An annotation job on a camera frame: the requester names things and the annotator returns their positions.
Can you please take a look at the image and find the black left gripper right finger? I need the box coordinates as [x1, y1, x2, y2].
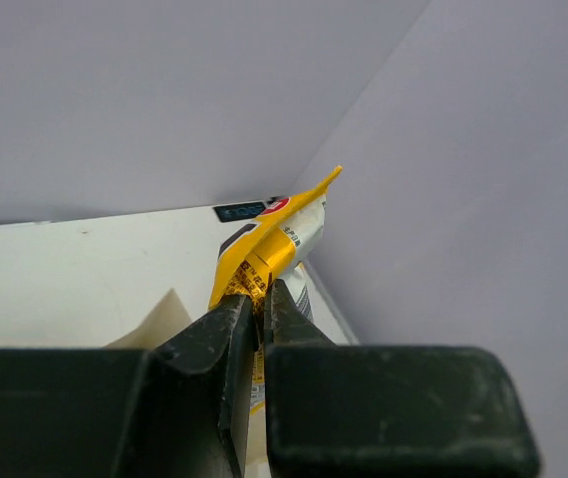
[264, 281, 542, 477]

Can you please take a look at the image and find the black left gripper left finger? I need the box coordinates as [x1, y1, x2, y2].
[0, 295, 256, 477]

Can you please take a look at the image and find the brown paper bag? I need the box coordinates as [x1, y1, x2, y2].
[106, 289, 191, 350]

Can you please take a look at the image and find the yellow snack bar wrapper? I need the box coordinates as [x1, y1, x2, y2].
[206, 164, 344, 414]

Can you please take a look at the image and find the right blue table label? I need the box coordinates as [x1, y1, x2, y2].
[213, 201, 266, 223]

